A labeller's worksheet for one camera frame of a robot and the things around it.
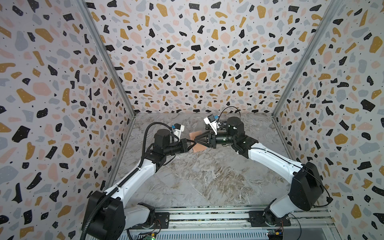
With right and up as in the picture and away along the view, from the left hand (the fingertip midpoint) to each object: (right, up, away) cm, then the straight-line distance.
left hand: (198, 141), depth 75 cm
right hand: (0, +2, -7) cm, 7 cm away
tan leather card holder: (0, -3, 0) cm, 3 cm away
